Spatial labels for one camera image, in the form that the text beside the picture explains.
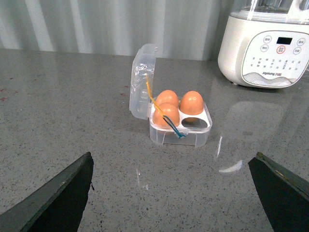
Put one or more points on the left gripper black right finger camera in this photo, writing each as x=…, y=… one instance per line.
x=283, y=194

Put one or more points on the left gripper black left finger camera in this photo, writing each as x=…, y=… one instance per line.
x=57, y=206

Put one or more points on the clear plastic egg box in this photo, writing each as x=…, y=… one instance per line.
x=195, y=127

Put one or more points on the brown egg back right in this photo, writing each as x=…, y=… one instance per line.
x=192, y=103

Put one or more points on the brown egg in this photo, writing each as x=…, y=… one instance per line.
x=168, y=96
x=192, y=103
x=169, y=110

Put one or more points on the brown egg front left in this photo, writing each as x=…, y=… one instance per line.
x=169, y=110

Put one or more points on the brown egg back left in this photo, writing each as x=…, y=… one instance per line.
x=168, y=96

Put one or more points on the blue rubber band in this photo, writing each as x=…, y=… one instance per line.
x=172, y=125

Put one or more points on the white Joyoung blender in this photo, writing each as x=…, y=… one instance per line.
x=266, y=43

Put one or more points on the yellow rubber band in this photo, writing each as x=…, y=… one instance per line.
x=151, y=97

